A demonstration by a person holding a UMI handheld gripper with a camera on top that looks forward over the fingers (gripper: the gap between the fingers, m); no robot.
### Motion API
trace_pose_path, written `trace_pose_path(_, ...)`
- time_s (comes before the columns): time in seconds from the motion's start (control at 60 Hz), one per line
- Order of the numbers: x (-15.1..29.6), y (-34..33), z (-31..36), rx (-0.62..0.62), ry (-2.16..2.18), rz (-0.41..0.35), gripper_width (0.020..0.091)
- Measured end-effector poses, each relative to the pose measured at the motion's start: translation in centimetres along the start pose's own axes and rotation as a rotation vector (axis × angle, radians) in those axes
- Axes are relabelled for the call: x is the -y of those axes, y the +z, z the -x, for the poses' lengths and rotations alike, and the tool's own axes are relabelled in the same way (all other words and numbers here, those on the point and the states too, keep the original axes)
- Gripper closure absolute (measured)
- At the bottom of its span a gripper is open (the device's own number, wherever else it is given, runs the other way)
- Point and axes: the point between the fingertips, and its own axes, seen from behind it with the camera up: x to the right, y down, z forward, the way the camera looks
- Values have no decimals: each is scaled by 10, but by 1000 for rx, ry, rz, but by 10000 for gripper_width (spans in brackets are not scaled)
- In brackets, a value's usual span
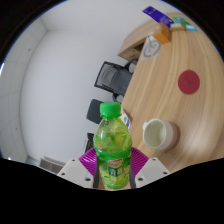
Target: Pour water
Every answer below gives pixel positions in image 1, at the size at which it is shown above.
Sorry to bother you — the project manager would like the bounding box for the black mesh office chair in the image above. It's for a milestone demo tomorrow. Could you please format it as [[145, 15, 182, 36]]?
[[93, 58, 139, 103]]

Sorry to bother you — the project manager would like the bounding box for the purple package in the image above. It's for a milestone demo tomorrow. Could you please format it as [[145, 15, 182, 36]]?
[[142, 5, 175, 29]]

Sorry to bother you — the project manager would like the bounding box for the black box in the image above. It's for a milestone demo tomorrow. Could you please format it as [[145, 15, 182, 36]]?
[[83, 132, 96, 155]]

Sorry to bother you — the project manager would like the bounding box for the narrow tan box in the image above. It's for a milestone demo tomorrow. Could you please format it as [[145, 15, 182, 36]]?
[[169, 22, 186, 32]]

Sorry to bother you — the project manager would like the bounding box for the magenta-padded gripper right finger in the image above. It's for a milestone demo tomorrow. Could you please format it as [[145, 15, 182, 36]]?
[[128, 146, 171, 190]]

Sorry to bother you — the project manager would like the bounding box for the wooden side desk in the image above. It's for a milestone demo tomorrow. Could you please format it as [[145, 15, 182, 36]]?
[[117, 12, 183, 66]]

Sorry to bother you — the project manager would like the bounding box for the small light blue box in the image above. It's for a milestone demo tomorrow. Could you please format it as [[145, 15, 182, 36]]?
[[184, 23, 199, 33]]

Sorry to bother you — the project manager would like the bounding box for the white and brown cup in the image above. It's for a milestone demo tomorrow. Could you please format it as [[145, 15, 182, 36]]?
[[142, 118, 182, 151]]

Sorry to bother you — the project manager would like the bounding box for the green plastic drink bottle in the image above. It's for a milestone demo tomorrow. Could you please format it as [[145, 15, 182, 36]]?
[[92, 101, 133, 191]]

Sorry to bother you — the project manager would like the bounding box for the orange-brown box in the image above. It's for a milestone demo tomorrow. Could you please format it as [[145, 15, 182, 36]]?
[[152, 22, 173, 46]]

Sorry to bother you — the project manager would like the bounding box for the flat round red coaster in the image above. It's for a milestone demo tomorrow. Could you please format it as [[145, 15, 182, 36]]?
[[177, 69, 202, 96]]

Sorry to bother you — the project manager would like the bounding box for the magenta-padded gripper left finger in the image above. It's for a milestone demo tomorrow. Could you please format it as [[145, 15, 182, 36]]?
[[56, 146, 100, 190]]

